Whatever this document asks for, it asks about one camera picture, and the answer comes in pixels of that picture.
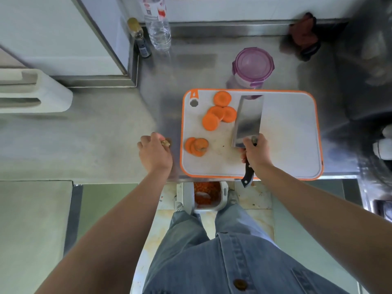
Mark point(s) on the pale pink cutting board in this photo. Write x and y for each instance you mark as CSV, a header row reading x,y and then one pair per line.
x,y
7,59

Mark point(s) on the white waste bin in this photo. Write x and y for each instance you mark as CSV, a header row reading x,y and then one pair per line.
x,y
225,192

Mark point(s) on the pale green cabinet front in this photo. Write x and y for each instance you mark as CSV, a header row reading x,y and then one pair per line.
x,y
306,241
101,205

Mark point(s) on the purple lidded container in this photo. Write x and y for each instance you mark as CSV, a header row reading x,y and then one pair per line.
x,y
252,65

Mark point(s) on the brown carrot top stub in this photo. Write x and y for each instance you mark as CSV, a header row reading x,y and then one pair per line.
x,y
165,143

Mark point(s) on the brown-centred carrot end slice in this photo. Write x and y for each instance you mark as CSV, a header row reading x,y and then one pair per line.
x,y
200,144

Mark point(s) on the white orange-rimmed cutting board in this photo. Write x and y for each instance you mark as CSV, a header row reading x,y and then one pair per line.
x,y
291,134

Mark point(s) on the blue denim shirt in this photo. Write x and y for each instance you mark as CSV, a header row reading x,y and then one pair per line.
x,y
260,266

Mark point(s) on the dark red cloth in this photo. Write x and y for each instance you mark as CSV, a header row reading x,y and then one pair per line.
x,y
303,33

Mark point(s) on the small gold-capped bottle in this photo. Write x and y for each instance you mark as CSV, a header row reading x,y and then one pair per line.
x,y
142,47

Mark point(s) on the person's left hand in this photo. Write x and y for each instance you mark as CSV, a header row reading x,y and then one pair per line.
x,y
156,159

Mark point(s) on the person's right forearm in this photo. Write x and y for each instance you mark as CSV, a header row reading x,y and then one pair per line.
x,y
321,217

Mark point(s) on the clear plastic water bottle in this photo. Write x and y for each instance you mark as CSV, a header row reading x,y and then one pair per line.
x,y
159,33

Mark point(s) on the person's left forearm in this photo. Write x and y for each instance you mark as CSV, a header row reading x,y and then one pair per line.
x,y
107,241

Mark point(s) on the person's right hand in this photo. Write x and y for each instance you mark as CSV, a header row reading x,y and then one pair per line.
x,y
258,156

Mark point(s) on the black rectangular device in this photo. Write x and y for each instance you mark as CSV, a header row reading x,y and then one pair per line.
x,y
384,209

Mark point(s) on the blue denim trousers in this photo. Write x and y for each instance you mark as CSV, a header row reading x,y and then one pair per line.
x,y
183,241

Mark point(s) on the grey right shoe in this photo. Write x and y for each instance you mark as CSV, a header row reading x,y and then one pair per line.
x,y
232,197

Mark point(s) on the group of seasoning bottles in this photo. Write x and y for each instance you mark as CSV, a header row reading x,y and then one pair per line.
x,y
382,148

